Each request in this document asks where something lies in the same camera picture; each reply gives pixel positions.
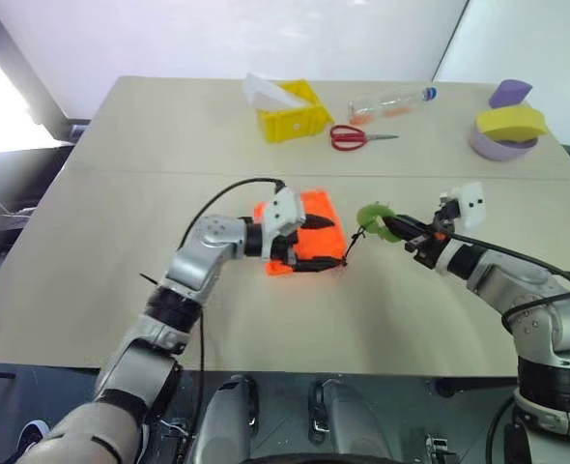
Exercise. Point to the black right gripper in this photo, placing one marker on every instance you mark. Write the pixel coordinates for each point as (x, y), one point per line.
(427, 245)

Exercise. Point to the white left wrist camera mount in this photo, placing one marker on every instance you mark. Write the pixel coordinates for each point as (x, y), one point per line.
(285, 210)

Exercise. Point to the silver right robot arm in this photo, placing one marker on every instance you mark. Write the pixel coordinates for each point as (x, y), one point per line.
(502, 278)

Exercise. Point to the black table bracket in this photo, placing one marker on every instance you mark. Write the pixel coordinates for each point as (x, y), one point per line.
(447, 388)

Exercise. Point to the white translucent plastic sheet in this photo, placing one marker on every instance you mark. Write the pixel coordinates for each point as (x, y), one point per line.
(265, 89)

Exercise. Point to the lavender round bowl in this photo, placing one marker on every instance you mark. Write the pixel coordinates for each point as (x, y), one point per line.
(497, 151)

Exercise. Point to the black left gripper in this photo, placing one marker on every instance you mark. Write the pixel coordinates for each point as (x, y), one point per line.
(285, 245)

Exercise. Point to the clear plastic bottle blue cap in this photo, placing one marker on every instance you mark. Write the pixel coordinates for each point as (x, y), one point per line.
(386, 102)

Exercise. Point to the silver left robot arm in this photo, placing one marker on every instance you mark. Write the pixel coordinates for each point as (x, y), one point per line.
(203, 256)

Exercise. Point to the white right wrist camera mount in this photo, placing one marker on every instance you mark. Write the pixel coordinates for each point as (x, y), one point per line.
(473, 208)

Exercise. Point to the black white striped shoe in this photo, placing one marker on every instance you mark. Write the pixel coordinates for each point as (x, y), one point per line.
(33, 431)

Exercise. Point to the grey floor equipment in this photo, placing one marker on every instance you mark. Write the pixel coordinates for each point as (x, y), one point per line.
(0, 220)

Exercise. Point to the purple sponge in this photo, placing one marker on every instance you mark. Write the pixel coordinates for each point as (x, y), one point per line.
(507, 93)

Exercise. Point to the yellow plastic bin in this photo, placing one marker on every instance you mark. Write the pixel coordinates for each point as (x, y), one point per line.
(292, 125)

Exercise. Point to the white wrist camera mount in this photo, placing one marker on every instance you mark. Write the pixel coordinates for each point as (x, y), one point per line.
(285, 210)
(473, 208)

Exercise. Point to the grey metal frame post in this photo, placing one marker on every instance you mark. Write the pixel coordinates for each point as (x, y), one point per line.
(24, 63)

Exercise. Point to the yellow sponge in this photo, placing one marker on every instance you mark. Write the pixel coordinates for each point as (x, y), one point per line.
(509, 122)

